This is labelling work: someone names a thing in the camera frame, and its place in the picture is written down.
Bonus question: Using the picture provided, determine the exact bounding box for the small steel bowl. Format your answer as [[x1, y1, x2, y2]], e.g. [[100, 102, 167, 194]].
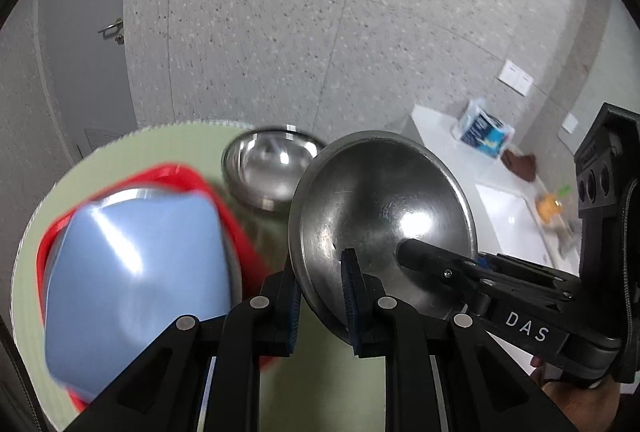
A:
[[288, 130, 477, 341], [221, 125, 326, 215]]

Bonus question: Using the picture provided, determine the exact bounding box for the large steel mixing bowl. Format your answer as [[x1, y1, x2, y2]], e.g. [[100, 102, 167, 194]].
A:
[[49, 186, 244, 313]]

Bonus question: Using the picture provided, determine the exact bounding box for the blue square plastic bowl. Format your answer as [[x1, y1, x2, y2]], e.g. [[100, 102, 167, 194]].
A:
[[43, 188, 234, 405]]

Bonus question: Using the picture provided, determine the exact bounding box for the right hand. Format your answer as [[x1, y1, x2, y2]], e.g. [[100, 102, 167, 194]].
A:
[[530, 356, 620, 432]]

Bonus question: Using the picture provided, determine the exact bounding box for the white counter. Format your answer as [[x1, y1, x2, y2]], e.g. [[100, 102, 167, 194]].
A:
[[402, 105, 579, 275]]

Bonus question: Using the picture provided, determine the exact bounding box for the green round table mat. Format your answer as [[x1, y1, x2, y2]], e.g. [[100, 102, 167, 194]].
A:
[[10, 121, 385, 431]]

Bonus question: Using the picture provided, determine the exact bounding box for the red square plastic bowl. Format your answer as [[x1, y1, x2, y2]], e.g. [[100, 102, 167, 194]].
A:
[[34, 162, 279, 413]]

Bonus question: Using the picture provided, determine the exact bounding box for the orange bottle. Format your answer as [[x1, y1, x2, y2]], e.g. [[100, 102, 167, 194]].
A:
[[535, 185, 572, 224]]

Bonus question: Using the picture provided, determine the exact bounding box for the brown cloth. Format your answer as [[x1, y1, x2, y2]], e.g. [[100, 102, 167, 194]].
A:
[[501, 149, 537, 183]]

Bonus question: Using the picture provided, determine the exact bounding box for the blue white tissue pack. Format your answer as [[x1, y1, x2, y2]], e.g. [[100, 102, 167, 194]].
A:
[[451, 99, 515, 159]]

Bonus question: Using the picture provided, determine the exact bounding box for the grey door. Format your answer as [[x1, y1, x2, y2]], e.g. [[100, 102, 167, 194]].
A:
[[39, 0, 138, 158]]

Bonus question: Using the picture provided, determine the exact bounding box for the white wall socket plate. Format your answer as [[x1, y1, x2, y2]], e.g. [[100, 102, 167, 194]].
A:
[[498, 60, 534, 96]]

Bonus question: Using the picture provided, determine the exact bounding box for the metal door handle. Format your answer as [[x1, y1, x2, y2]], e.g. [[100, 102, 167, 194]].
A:
[[98, 18, 125, 46]]

